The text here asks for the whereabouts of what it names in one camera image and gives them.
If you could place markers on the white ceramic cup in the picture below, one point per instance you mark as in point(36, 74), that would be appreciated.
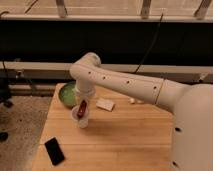
point(81, 122)

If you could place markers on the white sponge block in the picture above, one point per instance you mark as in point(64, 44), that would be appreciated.
point(105, 104)

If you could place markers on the small white object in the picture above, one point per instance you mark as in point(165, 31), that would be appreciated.
point(135, 101)

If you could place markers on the black chair base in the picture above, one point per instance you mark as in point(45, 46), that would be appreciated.
point(5, 96)

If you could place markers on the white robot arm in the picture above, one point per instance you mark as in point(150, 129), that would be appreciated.
point(191, 106)

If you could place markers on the green bowl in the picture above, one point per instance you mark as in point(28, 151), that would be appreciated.
point(67, 96)

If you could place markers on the black smartphone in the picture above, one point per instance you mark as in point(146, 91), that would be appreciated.
point(54, 151)

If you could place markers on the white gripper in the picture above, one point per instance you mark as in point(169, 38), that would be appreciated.
point(80, 95)

